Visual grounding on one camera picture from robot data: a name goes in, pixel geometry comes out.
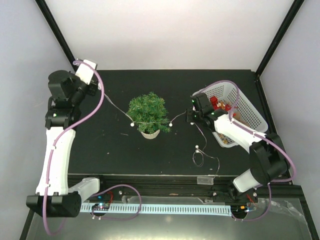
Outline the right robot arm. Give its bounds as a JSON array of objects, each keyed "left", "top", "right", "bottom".
[{"left": 186, "top": 92, "right": 294, "bottom": 202}]

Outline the white perforated plastic basket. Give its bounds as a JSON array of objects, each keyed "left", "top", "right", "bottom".
[{"left": 193, "top": 80, "right": 268, "bottom": 133}]

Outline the right black frame post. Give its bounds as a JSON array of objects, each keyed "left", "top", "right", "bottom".
[{"left": 255, "top": 0, "right": 305, "bottom": 77}]

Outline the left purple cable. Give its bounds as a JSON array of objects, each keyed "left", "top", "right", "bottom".
[{"left": 42, "top": 59, "right": 142, "bottom": 236}]

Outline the light blue slotted cable duct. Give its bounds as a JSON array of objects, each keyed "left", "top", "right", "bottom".
[{"left": 80, "top": 202, "right": 232, "bottom": 217}]

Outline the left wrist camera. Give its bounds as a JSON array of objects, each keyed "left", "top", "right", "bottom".
[{"left": 75, "top": 59, "right": 97, "bottom": 85}]

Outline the white bulb light string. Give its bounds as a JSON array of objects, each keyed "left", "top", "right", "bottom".
[{"left": 98, "top": 83, "right": 221, "bottom": 186}]

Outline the purple cable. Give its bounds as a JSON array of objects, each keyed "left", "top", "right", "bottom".
[
  {"left": 42, "top": 59, "right": 142, "bottom": 236},
  {"left": 199, "top": 79, "right": 298, "bottom": 222}
]

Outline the left black frame post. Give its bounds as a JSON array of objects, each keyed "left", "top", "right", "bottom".
[{"left": 35, "top": 0, "right": 78, "bottom": 71}]

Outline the red gift box ornament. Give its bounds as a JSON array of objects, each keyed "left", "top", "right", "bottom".
[{"left": 209, "top": 96, "right": 219, "bottom": 109}]

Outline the small green christmas tree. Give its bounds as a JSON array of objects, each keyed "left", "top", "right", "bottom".
[{"left": 127, "top": 92, "right": 171, "bottom": 140}]

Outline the black frame post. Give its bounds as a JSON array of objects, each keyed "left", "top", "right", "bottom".
[
  {"left": 35, "top": 0, "right": 78, "bottom": 71},
  {"left": 255, "top": 0, "right": 305, "bottom": 77}
]

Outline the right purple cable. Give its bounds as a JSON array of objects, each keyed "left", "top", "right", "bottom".
[{"left": 199, "top": 79, "right": 298, "bottom": 222}]

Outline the small circuit board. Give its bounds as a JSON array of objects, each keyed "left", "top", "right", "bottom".
[{"left": 91, "top": 202, "right": 110, "bottom": 211}]

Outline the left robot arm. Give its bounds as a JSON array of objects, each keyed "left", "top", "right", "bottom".
[{"left": 26, "top": 69, "right": 108, "bottom": 218}]

